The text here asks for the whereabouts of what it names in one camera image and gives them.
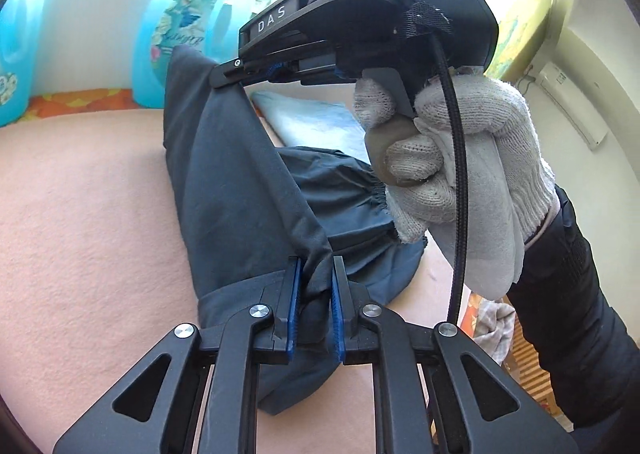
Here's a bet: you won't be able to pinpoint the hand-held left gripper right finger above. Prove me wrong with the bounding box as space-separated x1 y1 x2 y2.
331 257 581 454

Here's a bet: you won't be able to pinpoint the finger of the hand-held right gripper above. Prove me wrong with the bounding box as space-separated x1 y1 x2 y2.
210 40 341 88

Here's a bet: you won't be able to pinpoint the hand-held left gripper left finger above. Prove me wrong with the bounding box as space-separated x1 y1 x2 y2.
52 257 303 454

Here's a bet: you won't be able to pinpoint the folded light blue cloth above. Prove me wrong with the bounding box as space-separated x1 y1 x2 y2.
250 90 372 165

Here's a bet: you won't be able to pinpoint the wooden slats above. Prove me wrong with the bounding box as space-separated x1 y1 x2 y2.
504 324 567 416

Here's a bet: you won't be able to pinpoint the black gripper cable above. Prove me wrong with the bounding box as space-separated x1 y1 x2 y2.
367 0 471 326

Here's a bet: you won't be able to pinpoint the blue detergent bottle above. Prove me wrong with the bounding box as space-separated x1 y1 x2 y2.
0 0 47 127
131 0 252 110

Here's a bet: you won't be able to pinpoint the white air conditioner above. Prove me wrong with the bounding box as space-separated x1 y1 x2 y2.
531 61 609 151

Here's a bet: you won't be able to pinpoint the wall map poster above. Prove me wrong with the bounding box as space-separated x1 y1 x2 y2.
482 0 557 80

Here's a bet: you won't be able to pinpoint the crumpled grey white cloth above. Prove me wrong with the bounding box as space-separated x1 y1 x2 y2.
472 299 517 366

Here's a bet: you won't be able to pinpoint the person's right hand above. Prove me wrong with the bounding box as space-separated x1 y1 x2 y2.
352 65 558 300

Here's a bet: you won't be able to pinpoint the person's right forearm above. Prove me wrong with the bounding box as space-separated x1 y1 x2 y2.
505 183 640 430

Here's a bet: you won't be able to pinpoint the black pants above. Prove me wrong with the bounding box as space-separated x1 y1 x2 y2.
162 44 428 415

